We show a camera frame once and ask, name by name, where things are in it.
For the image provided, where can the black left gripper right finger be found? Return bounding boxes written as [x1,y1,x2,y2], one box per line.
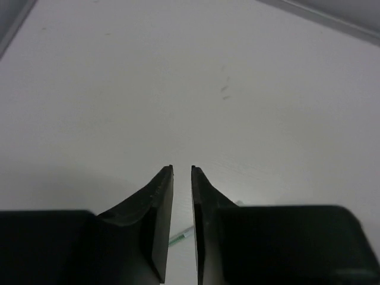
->
[191,166,238,284]

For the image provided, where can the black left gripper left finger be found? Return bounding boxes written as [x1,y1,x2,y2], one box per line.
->
[96,165,174,283]

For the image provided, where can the green thin pen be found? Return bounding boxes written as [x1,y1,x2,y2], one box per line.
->
[169,226,194,246]

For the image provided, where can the aluminium table edge rail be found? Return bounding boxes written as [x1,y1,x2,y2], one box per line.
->
[263,0,379,46]

